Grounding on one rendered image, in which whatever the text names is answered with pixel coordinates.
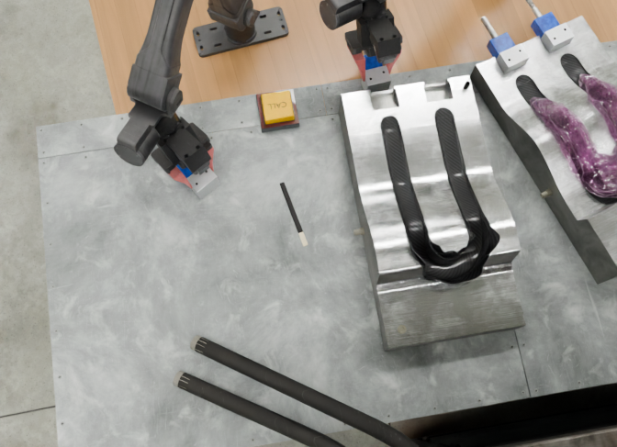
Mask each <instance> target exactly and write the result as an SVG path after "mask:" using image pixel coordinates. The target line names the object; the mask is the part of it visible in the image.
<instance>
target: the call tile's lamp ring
mask: <svg viewBox="0 0 617 447"><path fill-rule="evenodd" d="M282 91H290V93H291V97H292V103H293V108H294V113H295V119H296V120H294V121H288V122H282V123H275V124H270V125H265V124H264V116H263V110H262V105H261V99H260V96H261V95H263V94H257V95H256V97H257V103H258V108H259V114H260V120H261V126H262V129H267V128H273V127H279V126H285V125H292V124H297V123H299V120H298V114H297V105H296V99H295V95H294V89H288V90H282ZM282 91H275V92H282ZM275 92H270V93H275ZM270 93H264V94H270Z"/></svg>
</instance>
